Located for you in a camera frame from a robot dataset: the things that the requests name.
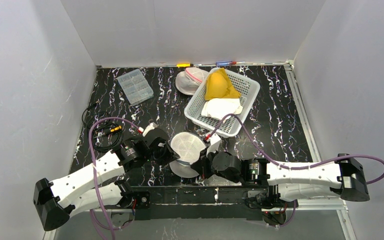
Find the white mesh bag blue zipper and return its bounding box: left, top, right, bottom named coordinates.
left=169, top=132, right=206, bottom=179

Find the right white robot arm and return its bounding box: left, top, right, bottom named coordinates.
left=191, top=151, right=370, bottom=202

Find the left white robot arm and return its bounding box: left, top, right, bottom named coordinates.
left=33, top=128, right=180, bottom=231

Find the white bra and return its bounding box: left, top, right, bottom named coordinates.
left=200, top=98, right=243, bottom=120

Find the white mesh bag pink zipper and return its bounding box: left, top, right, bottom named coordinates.
left=175, top=67, right=209, bottom=96

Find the yellow bra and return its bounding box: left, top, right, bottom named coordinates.
left=204, top=68, right=241, bottom=101

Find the clear plastic organizer box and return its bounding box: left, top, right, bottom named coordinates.
left=116, top=69, right=154, bottom=106

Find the white plastic basket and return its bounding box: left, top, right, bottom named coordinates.
left=184, top=69, right=261, bottom=138

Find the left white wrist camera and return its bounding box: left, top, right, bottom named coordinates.
left=142, top=122, right=158, bottom=136

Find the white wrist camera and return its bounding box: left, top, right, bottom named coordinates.
left=142, top=122, right=158, bottom=136
left=204, top=133, right=221, bottom=155

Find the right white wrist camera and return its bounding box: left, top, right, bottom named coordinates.
left=204, top=133, right=221, bottom=155

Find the black base frame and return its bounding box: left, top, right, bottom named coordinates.
left=110, top=185, right=287, bottom=226

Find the black coiled cable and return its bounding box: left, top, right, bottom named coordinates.
left=80, top=103, right=125, bottom=154

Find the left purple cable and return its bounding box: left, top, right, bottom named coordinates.
left=88, top=116, right=145, bottom=240

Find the aluminium side rail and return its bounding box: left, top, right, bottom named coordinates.
left=284, top=59, right=356, bottom=240

